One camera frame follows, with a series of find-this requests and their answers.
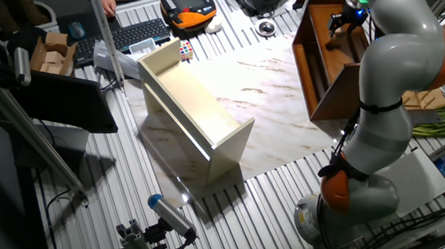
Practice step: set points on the black computer keyboard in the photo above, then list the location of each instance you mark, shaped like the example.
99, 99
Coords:
133, 34

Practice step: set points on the colourful puzzle cube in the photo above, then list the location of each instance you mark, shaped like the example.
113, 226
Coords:
186, 50

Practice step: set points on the wooden dish rack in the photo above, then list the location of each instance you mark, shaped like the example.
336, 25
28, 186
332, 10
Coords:
425, 99

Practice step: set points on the small white plastic container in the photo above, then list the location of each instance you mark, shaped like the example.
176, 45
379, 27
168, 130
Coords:
142, 47

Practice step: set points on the white marble pattern mat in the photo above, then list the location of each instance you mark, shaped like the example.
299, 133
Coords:
268, 98

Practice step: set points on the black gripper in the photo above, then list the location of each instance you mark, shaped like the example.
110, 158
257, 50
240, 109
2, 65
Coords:
354, 13

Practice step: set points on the white flat board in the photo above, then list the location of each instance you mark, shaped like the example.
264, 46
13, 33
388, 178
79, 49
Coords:
423, 181

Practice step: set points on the silver camera with blue cap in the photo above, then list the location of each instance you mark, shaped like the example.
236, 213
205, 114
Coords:
170, 216

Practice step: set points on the long diagonal aluminium rail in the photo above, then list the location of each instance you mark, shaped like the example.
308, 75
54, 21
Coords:
26, 130

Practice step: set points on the aluminium profile post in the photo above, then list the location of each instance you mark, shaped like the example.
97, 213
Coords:
106, 38

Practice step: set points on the metal cleaver knife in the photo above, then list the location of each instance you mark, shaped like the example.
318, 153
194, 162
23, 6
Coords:
426, 116

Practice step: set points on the short aluminium camera mount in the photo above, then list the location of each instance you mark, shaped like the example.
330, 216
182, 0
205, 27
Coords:
137, 246

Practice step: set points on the dark computer mouse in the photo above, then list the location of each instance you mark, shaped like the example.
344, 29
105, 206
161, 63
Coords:
77, 30

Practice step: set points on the cream wooden shelf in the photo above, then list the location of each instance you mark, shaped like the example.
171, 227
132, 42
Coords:
197, 102

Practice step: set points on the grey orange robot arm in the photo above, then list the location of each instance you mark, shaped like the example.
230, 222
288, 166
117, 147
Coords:
398, 61

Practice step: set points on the silver camera on rail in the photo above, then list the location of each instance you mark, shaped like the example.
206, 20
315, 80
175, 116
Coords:
22, 66

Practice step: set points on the orange black teach pendant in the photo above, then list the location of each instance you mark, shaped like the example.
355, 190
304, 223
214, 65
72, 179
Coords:
187, 7

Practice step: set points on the person's left hand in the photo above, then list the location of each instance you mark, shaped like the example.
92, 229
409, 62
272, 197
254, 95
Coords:
109, 6

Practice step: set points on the white rounded soft object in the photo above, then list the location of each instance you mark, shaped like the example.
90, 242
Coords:
213, 25

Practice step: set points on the black flat monitor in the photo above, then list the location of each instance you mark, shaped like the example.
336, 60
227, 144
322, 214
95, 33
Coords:
64, 102

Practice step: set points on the open cardboard box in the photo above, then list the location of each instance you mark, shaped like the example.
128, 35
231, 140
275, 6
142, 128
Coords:
50, 54

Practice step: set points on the dark brown wooden shelf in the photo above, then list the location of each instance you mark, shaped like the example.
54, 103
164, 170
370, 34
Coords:
333, 77

